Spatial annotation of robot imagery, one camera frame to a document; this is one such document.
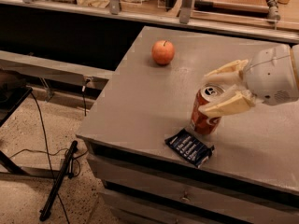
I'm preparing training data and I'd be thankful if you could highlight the black cable on floor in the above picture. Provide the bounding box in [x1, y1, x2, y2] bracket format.
[8, 91, 90, 224]

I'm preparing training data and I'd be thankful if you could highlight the blue rxbar blueberry wrapper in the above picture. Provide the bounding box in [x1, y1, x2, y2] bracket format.
[164, 129, 215, 168]

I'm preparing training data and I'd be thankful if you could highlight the red apple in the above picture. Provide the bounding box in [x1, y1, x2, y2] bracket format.
[151, 40, 175, 65]

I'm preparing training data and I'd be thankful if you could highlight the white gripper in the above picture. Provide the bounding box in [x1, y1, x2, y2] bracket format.
[198, 44, 299, 118]

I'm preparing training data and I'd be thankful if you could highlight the grey drawer cabinet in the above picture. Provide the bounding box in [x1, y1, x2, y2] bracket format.
[85, 142, 299, 224]

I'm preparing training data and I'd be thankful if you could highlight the red coke can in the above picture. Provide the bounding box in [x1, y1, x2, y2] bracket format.
[191, 84, 224, 135]

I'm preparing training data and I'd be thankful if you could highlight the black power strip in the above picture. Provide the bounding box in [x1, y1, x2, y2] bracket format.
[39, 141, 78, 221]

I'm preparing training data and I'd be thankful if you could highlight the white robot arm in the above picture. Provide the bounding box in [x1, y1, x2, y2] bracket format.
[199, 44, 299, 118]

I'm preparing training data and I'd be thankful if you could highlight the metal bracket post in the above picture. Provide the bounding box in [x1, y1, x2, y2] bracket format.
[179, 0, 192, 24]

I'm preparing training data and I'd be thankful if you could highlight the black side table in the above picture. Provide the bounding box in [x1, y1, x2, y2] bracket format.
[0, 88, 32, 175]

